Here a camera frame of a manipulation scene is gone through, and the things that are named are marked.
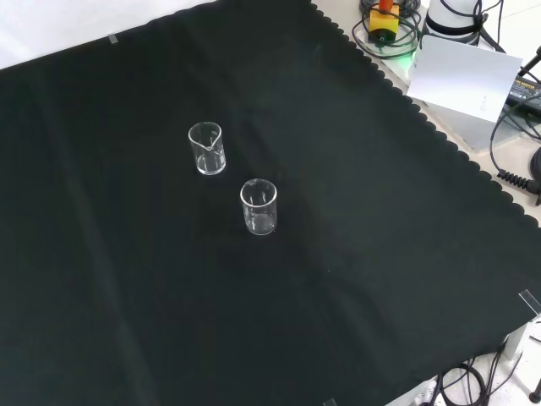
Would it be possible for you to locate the clear glass beaker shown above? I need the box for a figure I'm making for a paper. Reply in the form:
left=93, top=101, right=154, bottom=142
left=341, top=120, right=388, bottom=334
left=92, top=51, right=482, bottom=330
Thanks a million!
left=188, top=121, right=227, bottom=176
left=239, top=178, right=279, bottom=237

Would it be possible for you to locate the black cloth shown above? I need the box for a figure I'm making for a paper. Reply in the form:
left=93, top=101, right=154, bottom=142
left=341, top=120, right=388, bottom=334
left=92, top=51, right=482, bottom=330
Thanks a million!
left=0, top=0, right=541, bottom=406

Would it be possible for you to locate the yellow stop button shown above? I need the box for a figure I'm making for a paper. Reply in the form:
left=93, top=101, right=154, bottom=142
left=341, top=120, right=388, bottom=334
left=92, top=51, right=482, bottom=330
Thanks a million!
left=369, top=0, right=401, bottom=43

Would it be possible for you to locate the pale board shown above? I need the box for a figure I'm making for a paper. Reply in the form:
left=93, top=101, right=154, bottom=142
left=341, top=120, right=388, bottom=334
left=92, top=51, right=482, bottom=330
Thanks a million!
left=406, top=34, right=524, bottom=124

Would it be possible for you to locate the black power adapter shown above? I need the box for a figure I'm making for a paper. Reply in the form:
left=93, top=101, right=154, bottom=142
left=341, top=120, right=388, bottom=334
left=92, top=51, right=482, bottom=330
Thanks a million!
left=506, top=71, right=541, bottom=107

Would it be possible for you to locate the black tripod leg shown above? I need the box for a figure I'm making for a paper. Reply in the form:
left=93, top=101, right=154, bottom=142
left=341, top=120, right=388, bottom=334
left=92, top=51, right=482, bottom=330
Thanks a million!
left=518, top=44, right=541, bottom=77

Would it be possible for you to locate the white table leg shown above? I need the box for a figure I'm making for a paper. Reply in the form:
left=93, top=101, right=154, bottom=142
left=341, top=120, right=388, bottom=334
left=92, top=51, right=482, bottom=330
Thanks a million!
left=502, top=315, right=541, bottom=397

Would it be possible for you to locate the grey metal base plate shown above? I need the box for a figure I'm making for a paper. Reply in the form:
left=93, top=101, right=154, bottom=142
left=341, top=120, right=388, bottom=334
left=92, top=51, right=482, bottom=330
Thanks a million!
left=412, top=95, right=541, bottom=150

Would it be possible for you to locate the green cable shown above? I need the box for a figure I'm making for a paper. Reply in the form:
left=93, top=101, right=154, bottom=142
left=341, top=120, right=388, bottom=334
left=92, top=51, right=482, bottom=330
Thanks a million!
left=352, top=7, right=424, bottom=60

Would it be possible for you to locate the black coiled cable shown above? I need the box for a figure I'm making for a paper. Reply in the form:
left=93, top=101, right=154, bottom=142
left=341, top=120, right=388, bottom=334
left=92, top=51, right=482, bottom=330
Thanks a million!
left=489, top=105, right=541, bottom=195

